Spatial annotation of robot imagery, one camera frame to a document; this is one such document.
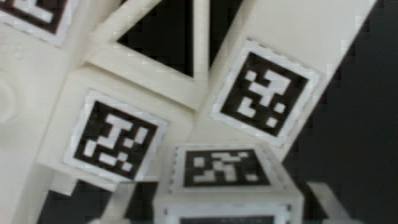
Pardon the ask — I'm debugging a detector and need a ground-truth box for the white chair back frame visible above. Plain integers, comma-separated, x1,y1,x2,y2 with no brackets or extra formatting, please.
0,0,377,224

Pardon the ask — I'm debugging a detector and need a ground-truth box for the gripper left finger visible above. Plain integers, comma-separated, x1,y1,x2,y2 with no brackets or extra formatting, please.
87,182,158,224

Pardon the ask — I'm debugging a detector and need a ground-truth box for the white tagged cube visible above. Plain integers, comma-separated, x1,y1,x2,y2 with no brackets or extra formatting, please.
153,144,304,224

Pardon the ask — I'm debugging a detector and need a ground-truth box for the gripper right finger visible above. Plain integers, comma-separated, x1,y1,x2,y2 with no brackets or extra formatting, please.
302,181,366,224

